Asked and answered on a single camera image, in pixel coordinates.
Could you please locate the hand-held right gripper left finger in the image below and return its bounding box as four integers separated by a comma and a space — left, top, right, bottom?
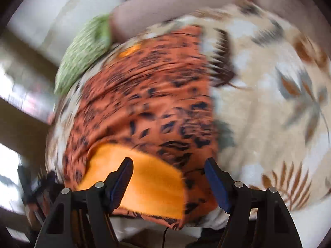
35, 157, 134, 248

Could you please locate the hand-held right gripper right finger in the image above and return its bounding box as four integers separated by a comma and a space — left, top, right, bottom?
204, 157, 303, 248

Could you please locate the orange black-printed garment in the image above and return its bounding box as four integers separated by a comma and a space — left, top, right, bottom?
62, 25, 220, 231

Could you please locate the beige leaf-print blanket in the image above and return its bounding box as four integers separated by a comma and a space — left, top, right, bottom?
45, 0, 331, 241

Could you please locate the green patterned cloth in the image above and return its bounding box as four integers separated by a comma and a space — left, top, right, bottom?
54, 15, 113, 96

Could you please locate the pink pillow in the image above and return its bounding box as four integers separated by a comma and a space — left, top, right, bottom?
110, 0, 331, 44

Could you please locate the black cable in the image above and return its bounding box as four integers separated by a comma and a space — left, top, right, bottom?
161, 226, 169, 248

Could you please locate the brown wooden window frame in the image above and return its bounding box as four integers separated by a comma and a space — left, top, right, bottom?
0, 28, 62, 148

